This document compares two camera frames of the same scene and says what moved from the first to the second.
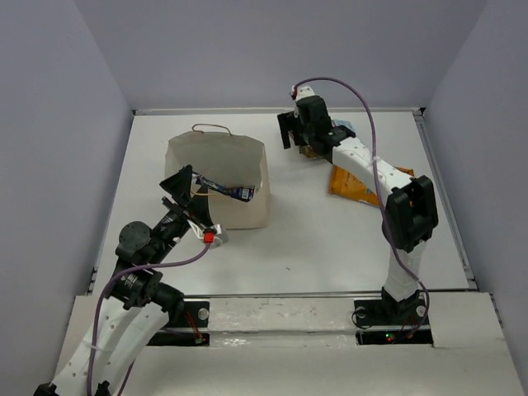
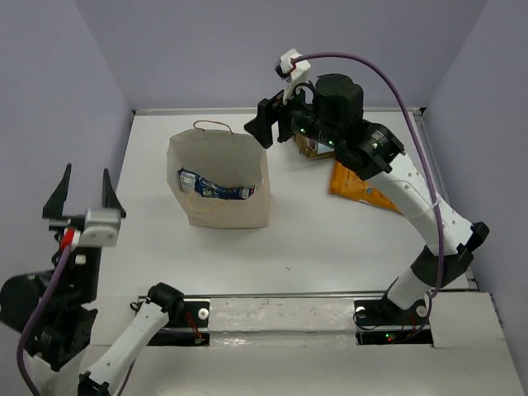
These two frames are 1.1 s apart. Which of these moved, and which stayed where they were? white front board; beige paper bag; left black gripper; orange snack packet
Moved: left black gripper
Stayed: white front board; orange snack packet; beige paper bag
